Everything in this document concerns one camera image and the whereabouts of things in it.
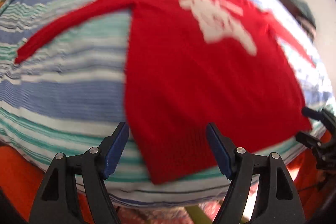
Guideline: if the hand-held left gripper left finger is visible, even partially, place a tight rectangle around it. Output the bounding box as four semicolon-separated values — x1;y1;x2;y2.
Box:
28;122;130;224

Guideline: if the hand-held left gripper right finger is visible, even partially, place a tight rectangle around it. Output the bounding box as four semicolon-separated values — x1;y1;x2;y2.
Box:
206;123;306;224

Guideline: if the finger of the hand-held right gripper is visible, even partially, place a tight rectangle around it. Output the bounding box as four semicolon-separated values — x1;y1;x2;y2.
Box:
301;106;328;123
295;131;321;149

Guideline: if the red sweater with white print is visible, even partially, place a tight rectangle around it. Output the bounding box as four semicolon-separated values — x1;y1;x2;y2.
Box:
14;0;317;185

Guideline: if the pile of clothes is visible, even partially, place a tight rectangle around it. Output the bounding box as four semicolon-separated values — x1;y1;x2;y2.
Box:
285;0;317;38

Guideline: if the yellow-green bar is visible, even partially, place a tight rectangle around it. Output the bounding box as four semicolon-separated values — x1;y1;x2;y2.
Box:
184;203;208;224

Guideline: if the blue green striped blanket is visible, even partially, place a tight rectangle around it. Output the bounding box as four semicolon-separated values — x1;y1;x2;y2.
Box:
0;0;336;207

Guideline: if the orange cloth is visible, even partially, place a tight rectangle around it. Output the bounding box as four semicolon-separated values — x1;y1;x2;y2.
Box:
0;132;336;224

